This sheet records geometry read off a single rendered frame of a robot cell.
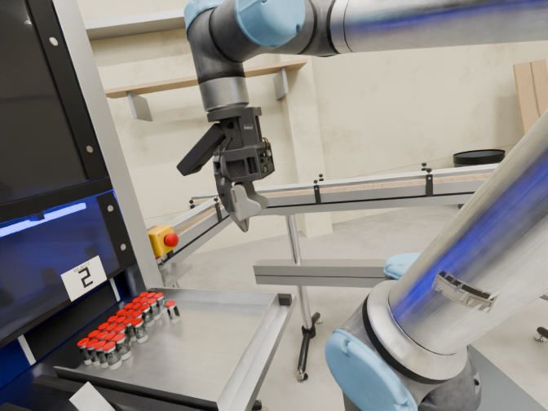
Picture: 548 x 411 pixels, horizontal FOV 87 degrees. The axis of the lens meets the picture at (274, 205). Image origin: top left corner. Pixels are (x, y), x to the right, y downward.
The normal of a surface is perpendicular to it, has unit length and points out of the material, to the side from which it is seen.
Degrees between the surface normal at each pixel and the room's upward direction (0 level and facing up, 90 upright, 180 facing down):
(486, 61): 90
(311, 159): 90
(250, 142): 90
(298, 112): 90
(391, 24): 110
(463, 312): 98
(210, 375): 0
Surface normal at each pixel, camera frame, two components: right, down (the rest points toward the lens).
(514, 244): -0.69, 0.33
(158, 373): -0.17, -0.95
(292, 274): -0.32, 0.30
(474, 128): 0.15, 0.23
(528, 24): -0.53, 0.83
